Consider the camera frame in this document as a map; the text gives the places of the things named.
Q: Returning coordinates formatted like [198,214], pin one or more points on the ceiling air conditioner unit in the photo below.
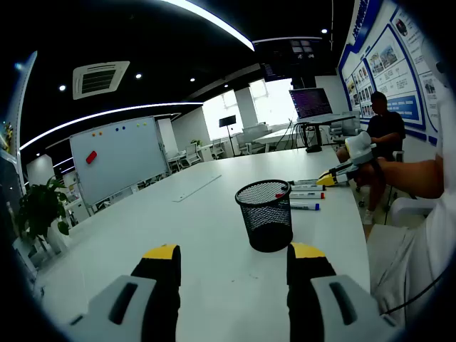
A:
[98,81]

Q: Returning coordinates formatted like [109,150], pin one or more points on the red whiteboard marker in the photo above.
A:
[306,195]

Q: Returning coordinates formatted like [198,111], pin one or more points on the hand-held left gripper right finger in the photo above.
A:
[320,306]

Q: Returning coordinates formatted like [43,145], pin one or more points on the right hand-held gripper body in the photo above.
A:
[360,149]

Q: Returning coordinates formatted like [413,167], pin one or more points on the blue white wall poster board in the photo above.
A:
[388,71]

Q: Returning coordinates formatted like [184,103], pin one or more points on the white chair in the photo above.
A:
[409,207]

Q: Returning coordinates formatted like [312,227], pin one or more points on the operator in white shirt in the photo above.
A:
[409,256]

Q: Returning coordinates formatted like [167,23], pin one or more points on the row of white office chairs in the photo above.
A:
[192,153]

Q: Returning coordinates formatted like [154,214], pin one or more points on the small black monitor on stand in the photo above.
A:
[227,121]

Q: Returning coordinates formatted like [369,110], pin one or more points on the laptop with purple screen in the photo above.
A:
[311,103]

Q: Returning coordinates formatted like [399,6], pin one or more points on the potted green plant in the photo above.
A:
[39,210]

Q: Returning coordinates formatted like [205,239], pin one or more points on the long ceiling strip light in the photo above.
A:
[107,113]
[221,24]

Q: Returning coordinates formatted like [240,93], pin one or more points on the white whiteboard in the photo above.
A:
[121,160]

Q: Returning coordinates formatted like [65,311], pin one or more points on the pile of yellow snack packets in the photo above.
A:
[7,133]

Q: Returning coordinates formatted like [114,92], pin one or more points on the black mesh pen holder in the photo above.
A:
[269,228]

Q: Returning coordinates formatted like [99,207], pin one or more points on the red whiteboard eraser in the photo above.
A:
[91,157]

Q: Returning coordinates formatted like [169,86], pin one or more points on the blue whiteboard marker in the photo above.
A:
[303,206]

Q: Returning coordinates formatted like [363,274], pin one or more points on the row of coloured round magnets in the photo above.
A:
[117,128]

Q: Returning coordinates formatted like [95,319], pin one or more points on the white display shelf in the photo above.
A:
[25,85]

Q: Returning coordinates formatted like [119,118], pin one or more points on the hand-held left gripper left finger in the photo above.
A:
[142,306]

